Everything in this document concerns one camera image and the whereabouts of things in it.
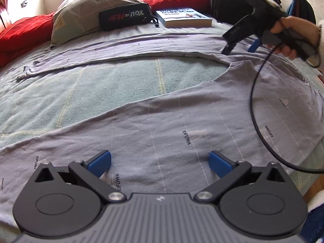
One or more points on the blue bag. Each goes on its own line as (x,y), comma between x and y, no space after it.
(301,7)

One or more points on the grey green pillow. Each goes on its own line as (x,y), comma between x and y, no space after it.
(88,7)

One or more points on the grey pants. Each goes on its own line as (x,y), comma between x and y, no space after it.
(177,119)

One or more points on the person's blue patterned clothing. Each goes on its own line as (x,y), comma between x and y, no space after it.
(316,212)

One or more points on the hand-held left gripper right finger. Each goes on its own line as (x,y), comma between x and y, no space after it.
(220,163)

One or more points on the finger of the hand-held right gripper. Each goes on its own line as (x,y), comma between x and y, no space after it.
(238,30)
(254,46)

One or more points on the metal wall fixture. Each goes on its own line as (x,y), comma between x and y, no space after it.
(24,3)

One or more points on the white and blue book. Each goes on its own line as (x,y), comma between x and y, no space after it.
(182,17)

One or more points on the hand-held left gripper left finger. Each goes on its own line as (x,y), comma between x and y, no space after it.
(100,162)

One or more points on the person's right hand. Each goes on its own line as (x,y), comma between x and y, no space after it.
(301,27)

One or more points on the green plaid blanket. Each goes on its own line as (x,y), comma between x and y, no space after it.
(126,81)

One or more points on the black pouch with red print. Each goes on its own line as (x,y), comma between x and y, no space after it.
(124,16)

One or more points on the black backpack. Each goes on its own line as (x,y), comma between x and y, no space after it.
(227,0)

